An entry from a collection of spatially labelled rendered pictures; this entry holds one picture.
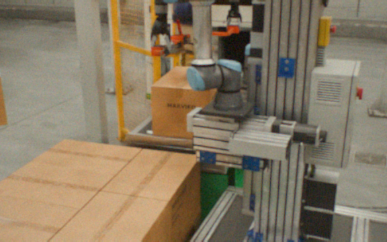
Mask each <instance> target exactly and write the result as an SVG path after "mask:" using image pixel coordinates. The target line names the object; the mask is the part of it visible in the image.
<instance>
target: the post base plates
mask: <svg viewBox="0 0 387 242"><path fill-rule="evenodd" d="M123 78H124V77H123V76H122V87H123V88H122V91H123V92H122V95H126V94H125V92H126V93H127V94H128V93H130V92H131V91H133V90H134V89H133V87H132V90H131V85H130V88H129V86H128V87H127V82H126V85H125V78H124V82H123ZM105 93H107V94H114V95H115V94H116V87H115V81H114V88H113V82H112V88H108V89H107V90H106V91H105ZM380 97H381V95H379V96H378V99H377V100H376V101H375V102H374V104H373V105H371V107H369V106H368V117H370V118H385V119H387V111H386V105H387V97H386V102H385V106H384V111H383V112H381V111H379V106H380Z"/></svg>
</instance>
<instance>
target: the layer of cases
mask: <svg viewBox="0 0 387 242"><path fill-rule="evenodd" d="M199 211H200V162H199V161H196V155H190V154H184V153H174V152H168V151H158V150H151V149H141V148H135V147H124V146H118V145H108V144H102V143H92V142H85V141H79V140H69V139H64V140H62V141H61V142H59V143H58V144H56V145H54V146H53V147H52V148H50V149H48V150H47V151H46V152H44V153H42V154H41V155H40V156H38V157H36V158H35V159H34V160H33V161H31V162H30V163H28V164H27V165H25V166H23V167H22V168H21V169H18V170H17V171H16V172H14V173H12V174H11V175H8V176H7V177H6V178H5V179H3V180H2V181H0V242H183V240H184V238H185V236H186V235H187V232H188V231H189V229H190V227H191V225H192V224H193V222H194V220H195V218H196V216H197V215H198V212H199Z"/></svg>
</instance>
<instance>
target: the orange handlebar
mask: <svg viewBox="0 0 387 242"><path fill-rule="evenodd" d="M233 32H234V28H232V29H231V30H229V31H228V32H227V33H224V32H212V35H213V36H230V35H231V34H232V33H233ZM172 42H173V43H175V45H176V46H177V43H178V42H181V40H172ZM153 52H154V53H155V54H160V53H161V50H154V51H153Z"/></svg>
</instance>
